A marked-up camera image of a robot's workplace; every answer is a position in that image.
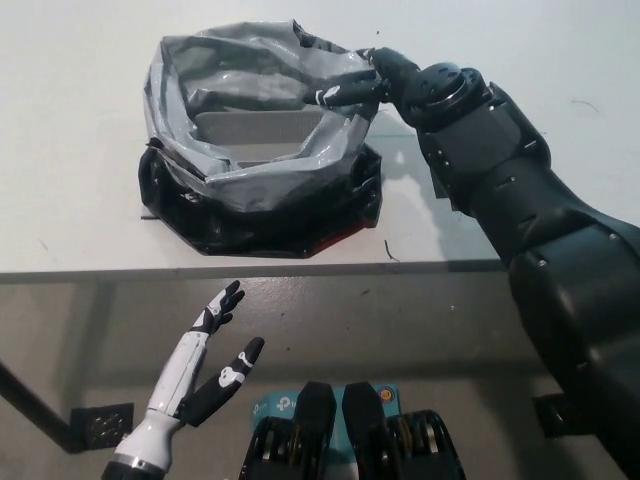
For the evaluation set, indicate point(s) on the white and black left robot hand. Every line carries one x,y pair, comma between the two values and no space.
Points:
172,390

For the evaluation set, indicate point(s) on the grey and black plastic bag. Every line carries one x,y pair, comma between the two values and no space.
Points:
260,200

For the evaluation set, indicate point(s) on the small grey rectangular basket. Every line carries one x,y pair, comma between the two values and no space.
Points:
250,125

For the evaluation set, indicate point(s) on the black metal table leg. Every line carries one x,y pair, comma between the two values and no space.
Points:
30,395

